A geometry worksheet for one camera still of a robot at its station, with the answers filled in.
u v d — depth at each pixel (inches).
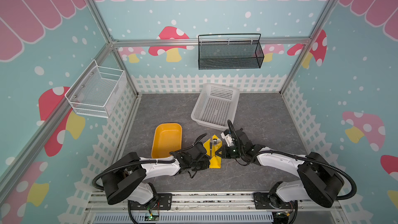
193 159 26.0
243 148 26.4
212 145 36.3
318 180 16.8
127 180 16.9
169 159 23.2
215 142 36.4
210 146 36.3
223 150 29.2
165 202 29.0
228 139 31.0
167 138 38.1
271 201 26.0
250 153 25.4
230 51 36.9
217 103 44.4
